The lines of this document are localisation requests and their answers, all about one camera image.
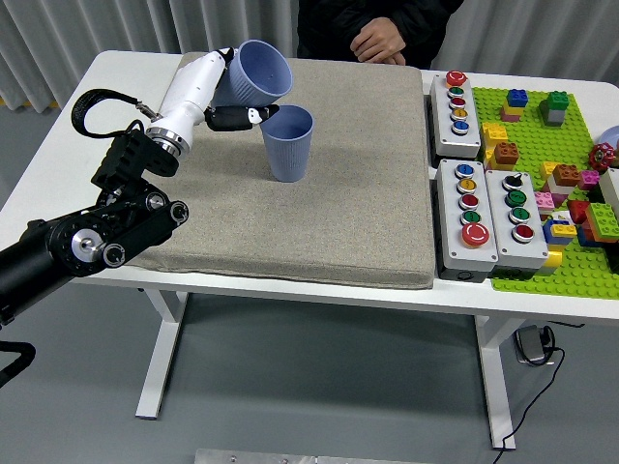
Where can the large green building block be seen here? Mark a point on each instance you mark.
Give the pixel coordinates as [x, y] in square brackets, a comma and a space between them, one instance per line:
[604, 220]

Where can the blue building block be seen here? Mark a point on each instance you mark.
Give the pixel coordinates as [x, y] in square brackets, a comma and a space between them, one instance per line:
[517, 98]
[551, 237]

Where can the yellow round building block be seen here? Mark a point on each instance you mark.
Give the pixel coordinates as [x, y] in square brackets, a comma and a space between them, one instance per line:
[552, 258]

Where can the pink building block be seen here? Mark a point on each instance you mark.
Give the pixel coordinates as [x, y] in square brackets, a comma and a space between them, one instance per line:
[544, 200]
[508, 117]

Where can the green studded building baseplate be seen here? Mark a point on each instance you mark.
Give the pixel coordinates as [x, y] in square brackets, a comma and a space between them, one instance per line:
[532, 140]

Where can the grey five-button control box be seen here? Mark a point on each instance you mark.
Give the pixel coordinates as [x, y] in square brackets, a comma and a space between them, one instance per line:
[454, 251]
[445, 140]

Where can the grey building block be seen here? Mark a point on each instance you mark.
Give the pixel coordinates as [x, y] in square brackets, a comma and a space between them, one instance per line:
[556, 117]

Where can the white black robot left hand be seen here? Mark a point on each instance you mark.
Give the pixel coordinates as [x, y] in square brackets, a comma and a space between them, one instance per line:
[191, 92]

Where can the red valve handwheel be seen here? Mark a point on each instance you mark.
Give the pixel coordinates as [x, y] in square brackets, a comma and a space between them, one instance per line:
[601, 157]

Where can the blue ribbed plastic cup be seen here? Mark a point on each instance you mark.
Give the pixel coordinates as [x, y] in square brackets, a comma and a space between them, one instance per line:
[287, 154]
[261, 72]

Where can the person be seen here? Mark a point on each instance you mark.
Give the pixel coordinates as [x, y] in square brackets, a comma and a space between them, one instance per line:
[329, 29]

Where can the grey four-button control box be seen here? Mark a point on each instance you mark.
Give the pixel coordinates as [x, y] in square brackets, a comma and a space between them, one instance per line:
[532, 251]

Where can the person's hand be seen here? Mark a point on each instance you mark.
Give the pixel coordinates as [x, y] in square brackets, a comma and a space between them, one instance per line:
[377, 41]

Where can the flat yellow building block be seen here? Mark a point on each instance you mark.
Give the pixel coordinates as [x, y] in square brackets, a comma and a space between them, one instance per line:
[563, 230]

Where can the grey-brown fabric mat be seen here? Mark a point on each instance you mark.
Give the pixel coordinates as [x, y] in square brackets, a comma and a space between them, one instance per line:
[362, 193]

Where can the magenta building block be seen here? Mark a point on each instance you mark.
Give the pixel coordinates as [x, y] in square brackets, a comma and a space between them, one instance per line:
[589, 180]

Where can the white table leg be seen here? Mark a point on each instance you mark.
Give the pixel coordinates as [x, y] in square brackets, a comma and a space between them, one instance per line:
[498, 377]
[162, 348]

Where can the lavender plate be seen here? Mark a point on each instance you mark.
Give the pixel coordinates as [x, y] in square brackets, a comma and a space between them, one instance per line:
[611, 135]

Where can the grey power adapter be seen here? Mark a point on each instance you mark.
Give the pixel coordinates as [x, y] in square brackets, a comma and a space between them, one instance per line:
[529, 345]

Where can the white box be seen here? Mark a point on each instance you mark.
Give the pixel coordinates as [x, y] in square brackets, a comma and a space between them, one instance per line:
[611, 188]

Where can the grey pleated curtain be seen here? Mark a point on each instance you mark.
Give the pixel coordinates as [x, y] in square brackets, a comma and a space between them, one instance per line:
[48, 38]

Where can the white building block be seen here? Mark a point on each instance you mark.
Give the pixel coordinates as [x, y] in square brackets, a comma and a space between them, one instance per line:
[556, 187]

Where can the orange building block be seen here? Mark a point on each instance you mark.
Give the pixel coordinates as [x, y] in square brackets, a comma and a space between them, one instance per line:
[507, 155]
[567, 175]

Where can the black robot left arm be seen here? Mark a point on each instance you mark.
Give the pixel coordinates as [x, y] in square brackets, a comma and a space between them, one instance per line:
[48, 251]

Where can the red building block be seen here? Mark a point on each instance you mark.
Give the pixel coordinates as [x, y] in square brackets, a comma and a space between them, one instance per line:
[578, 211]

